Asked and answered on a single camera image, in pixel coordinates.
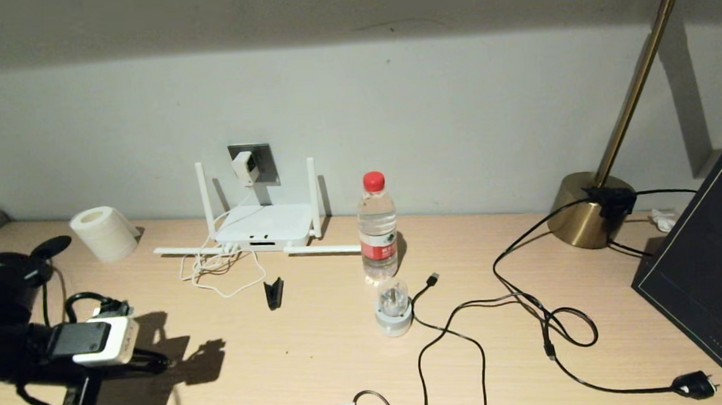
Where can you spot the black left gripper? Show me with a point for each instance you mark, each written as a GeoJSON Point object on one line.
{"type": "Point", "coordinates": [82, 390]}

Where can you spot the white power adapter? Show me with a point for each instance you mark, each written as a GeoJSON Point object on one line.
{"type": "Point", "coordinates": [244, 167]}

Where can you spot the white charger plug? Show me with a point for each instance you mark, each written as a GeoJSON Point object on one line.
{"type": "Point", "coordinates": [116, 340]}

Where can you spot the white router with antennas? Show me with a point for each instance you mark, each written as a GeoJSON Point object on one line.
{"type": "Point", "coordinates": [264, 225]}

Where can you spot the white tape roll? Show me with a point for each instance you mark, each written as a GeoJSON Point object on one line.
{"type": "Point", "coordinates": [106, 236]}

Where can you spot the small black clip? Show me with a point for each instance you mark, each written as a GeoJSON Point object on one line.
{"type": "Point", "coordinates": [273, 293]}

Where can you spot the black oval pad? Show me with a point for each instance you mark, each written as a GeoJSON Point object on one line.
{"type": "Point", "coordinates": [53, 247]}

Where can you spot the clear dome grey base gadget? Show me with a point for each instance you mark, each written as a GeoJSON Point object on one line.
{"type": "Point", "coordinates": [394, 318]}

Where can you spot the red capped water bottle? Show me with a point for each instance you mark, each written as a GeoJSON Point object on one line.
{"type": "Point", "coordinates": [377, 227]}

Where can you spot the gold desk lamp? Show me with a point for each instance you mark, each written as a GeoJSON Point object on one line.
{"type": "Point", "coordinates": [581, 219]}

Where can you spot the black box on lamp base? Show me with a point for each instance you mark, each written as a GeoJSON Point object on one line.
{"type": "Point", "coordinates": [612, 201]}

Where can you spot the crumpled white tissue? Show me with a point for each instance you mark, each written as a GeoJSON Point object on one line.
{"type": "Point", "coordinates": [662, 219]}

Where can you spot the grey wall socket plate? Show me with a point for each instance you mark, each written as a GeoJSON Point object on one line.
{"type": "Point", "coordinates": [267, 161]}

